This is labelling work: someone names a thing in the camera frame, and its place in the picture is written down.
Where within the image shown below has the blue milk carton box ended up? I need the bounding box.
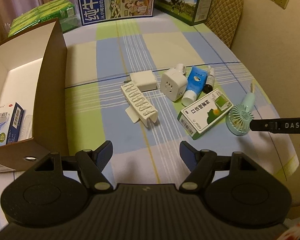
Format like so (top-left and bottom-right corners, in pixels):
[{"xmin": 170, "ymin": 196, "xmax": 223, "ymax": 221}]
[{"xmin": 75, "ymin": 0, "xmax": 156, "ymax": 26}]

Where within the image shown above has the green white medicine box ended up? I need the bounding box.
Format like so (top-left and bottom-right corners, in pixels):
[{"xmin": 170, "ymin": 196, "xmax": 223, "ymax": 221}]
[{"xmin": 178, "ymin": 88, "xmax": 234, "ymax": 140}]

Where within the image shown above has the beige quilted chair cushion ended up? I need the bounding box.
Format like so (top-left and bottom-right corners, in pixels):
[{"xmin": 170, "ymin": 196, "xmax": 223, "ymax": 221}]
[{"xmin": 204, "ymin": 0, "xmax": 245, "ymax": 50}]

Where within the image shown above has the mint handheld fan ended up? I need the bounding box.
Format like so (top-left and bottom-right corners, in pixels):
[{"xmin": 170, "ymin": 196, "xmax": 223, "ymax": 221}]
[{"xmin": 226, "ymin": 82, "xmax": 258, "ymax": 136}]

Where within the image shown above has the green tissue packs bundle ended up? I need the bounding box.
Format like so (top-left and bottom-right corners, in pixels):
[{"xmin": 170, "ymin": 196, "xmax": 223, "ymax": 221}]
[{"xmin": 8, "ymin": 0, "xmax": 79, "ymax": 37}]

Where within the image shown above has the small white bottle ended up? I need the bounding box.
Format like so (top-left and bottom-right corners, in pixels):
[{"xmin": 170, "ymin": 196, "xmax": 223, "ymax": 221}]
[{"xmin": 175, "ymin": 63, "xmax": 187, "ymax": 76}]

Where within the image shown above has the white cube power adapter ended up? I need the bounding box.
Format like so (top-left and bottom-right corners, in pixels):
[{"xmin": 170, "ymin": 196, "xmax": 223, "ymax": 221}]
[{"xmin": 160, "ymin": 68, "xmax": 188, "ymax": 102}]

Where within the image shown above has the brown cardboard box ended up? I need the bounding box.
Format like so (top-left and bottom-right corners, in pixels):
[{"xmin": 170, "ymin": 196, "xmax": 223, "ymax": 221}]
[{"xmin": 0, "ymin": 18, "xmax": 69, "ymax": 175}]

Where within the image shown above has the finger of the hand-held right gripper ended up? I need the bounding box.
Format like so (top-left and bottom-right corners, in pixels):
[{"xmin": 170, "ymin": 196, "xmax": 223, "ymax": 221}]
[{"xmin": 249, "ymin": 117, "xmax": 300, "ymax": 136}]

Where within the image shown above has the plaid bedsheet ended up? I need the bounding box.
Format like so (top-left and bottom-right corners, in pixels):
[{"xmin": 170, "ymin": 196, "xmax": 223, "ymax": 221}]
[{"xmin": 62, "ymin": 12, "xmax": 300, "ymax": 189}]

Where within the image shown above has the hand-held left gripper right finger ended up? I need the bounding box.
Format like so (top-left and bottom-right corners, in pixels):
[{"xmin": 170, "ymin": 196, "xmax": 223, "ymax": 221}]
[{"xmin": 179, "ymin": 141, "xmax": 259, "ymax": 193}]

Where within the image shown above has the green milk carton box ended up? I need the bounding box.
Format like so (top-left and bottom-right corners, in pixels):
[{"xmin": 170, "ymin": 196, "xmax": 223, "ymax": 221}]
[{"xmin": 153, "ymin": 0, "xmax": 217, "ymax": 26}]

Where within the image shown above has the white charger adapter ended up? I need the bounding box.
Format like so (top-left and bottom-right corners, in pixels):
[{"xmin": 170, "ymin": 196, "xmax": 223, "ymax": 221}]
[{"xmin": 128, "ymin": 71, "xmax": 158, "ymax": 93}]

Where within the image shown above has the white slotted rack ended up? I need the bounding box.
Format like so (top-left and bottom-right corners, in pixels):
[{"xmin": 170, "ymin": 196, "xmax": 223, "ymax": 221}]
[{"xmin": 120, "ymin": 81, "xmax": 159, "ymax": 129}]

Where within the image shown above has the blue white medicine box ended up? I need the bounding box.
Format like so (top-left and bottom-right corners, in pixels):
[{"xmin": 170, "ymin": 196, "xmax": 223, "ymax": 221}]
[{"xmin": 0, "ymin": 102, "xmax": 26, "ymax": 148}]

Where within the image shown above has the blue cream tube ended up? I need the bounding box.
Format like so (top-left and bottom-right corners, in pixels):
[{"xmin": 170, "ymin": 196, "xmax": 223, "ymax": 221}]
[{"xmin": 182, "ymin": 65, "xmax": 208, "ymax": 107}]

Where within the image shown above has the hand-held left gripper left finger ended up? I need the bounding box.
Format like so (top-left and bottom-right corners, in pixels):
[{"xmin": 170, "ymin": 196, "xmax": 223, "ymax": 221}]
[{"xmin": 34, "ymin": 141, "xmax": 113, "ymax": 193}]

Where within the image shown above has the white blister pack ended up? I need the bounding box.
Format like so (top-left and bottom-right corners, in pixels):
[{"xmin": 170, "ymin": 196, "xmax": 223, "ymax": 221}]
[{"xmin": 19, "ymin": 114, "xmax": 35, "ymax": 141}]

